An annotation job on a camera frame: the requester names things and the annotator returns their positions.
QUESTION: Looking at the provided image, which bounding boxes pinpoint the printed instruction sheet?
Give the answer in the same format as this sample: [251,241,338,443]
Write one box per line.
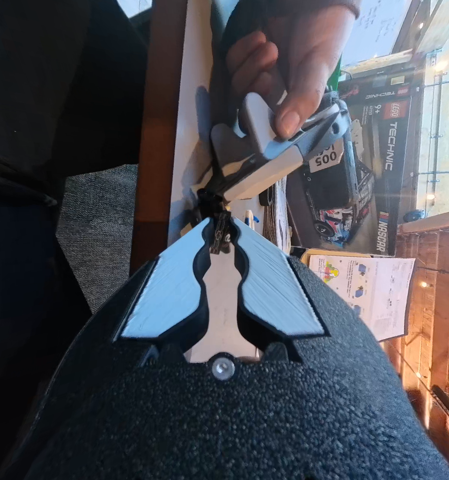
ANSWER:
[308,254,417,343]

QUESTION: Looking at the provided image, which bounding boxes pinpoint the string of warm lights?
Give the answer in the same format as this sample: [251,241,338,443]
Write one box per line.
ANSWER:
[397,259,449,391]

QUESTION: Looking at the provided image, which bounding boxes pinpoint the open instruction booklet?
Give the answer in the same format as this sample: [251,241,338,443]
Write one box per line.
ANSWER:
[260,176,293,252]

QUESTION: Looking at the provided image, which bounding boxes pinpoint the person's black pants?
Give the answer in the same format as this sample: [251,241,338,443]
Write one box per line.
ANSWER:
[0,0,150,480]

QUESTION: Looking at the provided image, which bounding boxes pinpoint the black brick plate assembly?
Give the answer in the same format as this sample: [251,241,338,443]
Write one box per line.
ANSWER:
[183,185,231,237]

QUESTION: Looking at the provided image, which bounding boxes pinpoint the toy car picture box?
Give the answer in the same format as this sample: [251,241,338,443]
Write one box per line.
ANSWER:
[286,80,424,257]

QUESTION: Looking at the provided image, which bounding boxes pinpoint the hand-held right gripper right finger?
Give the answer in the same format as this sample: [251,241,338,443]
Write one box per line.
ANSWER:
[229,218,331,355]

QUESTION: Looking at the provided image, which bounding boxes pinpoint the person's left forearm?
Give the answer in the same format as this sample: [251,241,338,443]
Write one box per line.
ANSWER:
[266,0,362,17]

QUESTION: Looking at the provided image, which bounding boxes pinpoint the person's left hand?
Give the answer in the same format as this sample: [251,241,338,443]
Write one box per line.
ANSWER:
[225,5,360,139]

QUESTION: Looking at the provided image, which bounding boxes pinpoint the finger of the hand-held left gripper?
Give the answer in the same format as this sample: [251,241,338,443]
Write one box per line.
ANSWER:
[224,146,305,204]
[190,155,258,194]

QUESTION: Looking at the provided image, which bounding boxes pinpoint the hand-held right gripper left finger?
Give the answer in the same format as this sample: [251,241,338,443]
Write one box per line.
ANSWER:
[113,217,215,353]

